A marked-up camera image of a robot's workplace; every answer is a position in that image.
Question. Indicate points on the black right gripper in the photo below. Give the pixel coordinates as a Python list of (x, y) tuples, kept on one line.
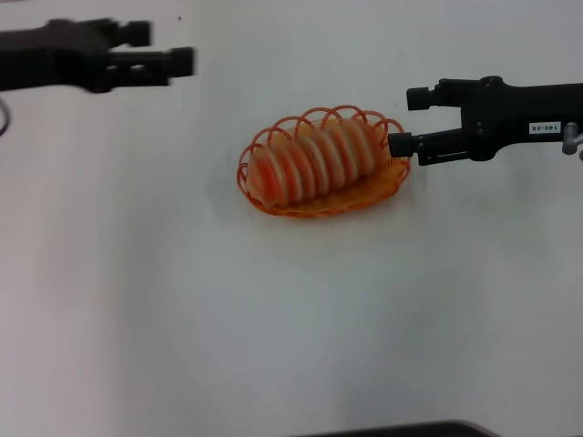
[(514, 116)]

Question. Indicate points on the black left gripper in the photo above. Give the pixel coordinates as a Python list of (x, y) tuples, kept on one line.
[(50, 57)]

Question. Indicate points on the orange white striped bread loaf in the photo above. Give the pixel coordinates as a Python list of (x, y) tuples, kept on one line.
[(314, 161)]

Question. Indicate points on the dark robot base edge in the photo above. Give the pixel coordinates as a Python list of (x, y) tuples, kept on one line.
[(401, 430)]

